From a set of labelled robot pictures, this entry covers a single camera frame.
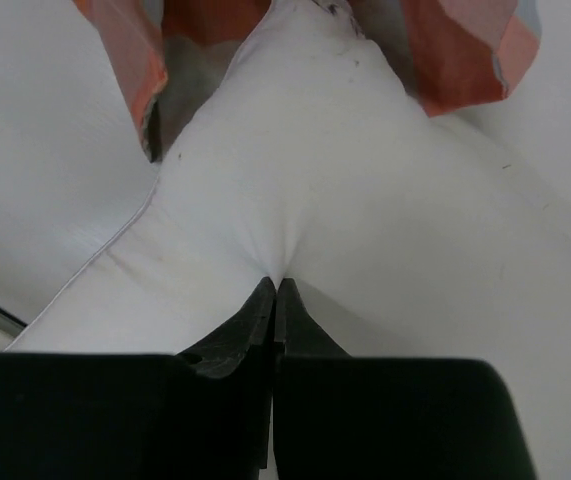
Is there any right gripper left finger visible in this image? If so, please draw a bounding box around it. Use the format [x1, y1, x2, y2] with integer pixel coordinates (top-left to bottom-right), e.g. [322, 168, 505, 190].
[0, 279, 276, 479]

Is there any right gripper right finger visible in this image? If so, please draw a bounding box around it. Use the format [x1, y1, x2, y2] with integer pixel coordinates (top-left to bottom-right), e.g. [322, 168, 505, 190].
[273, 279, 535, 479]

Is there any white pillow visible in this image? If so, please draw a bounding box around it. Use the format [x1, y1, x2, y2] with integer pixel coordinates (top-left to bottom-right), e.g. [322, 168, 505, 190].
[11, 1, 571, 479]

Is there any checkered orange blue pillowcase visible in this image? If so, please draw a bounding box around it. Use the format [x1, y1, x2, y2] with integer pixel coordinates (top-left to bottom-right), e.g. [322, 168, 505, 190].
[77, 1, 541, 163]

